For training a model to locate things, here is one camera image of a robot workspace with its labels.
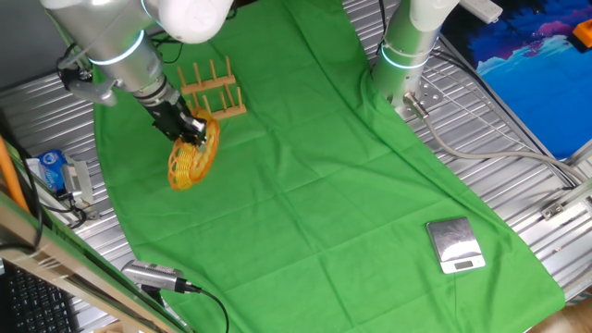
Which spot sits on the silver camera on stand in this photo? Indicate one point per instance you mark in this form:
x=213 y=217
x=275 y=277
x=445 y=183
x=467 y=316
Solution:
x=152 y=275

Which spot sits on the white power strip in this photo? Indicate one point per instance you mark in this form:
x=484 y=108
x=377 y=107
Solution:
x=483 y=8

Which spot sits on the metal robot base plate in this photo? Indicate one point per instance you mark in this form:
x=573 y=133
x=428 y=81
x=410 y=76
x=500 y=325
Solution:
x=432 y=94

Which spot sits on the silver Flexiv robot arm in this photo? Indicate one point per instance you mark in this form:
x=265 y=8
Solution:
x=120 y=51

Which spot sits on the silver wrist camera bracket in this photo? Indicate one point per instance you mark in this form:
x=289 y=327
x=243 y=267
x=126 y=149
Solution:
x=99 y=92

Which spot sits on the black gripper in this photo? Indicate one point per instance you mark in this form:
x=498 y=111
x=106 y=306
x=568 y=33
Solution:
x=168 y=118

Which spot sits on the wooden desk board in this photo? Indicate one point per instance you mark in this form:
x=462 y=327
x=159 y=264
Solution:
x=69 y=273

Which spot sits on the silver kitchen scale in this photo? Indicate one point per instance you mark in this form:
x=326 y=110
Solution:
x=455 y=242

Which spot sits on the blue landscape poster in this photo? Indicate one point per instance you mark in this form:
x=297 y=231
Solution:
x=532 y=83

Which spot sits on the orange box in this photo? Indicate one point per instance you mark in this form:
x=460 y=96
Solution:
x=583 y=33

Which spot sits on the wooden dish rack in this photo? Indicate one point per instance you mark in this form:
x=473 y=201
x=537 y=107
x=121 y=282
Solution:
x=208 y=84

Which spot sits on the blue tissue pack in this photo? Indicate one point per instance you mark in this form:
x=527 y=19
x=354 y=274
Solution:
x=53 y=168

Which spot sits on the aluminium rail bracket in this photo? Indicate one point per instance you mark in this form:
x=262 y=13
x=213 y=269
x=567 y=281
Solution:
x=562 y=205

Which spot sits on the black keyboard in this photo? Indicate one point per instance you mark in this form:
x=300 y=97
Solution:
x=37 y=305

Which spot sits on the orange woven basket dish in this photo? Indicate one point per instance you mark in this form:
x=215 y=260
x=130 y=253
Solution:
x=185 y=168

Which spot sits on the green cloth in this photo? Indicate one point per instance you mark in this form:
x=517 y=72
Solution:
x=300 y=185

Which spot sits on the orange pole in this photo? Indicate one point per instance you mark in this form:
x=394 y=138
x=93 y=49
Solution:
x=9 y=176

